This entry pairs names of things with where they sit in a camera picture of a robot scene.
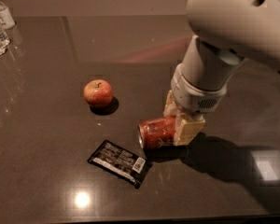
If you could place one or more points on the black rxbar chocolate wrapper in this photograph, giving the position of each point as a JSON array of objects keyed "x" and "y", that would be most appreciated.
[{"x": 121, "y": 162}]

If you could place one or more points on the clear water bottle white label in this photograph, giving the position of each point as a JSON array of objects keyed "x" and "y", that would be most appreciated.
[{"x": 6, "y": 18}]

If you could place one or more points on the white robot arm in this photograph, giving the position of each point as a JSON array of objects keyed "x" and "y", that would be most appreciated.
[{"x": 226, "y": 34}]

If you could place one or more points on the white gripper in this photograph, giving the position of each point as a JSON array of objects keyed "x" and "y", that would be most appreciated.
[{"x": 194, "y": 95}]

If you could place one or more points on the red coke can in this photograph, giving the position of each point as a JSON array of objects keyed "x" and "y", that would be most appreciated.
[{"x": 156, "y": 133}]

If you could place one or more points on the red apple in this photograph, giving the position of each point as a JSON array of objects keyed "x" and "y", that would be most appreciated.
[{"x": 98, "y": 93}]

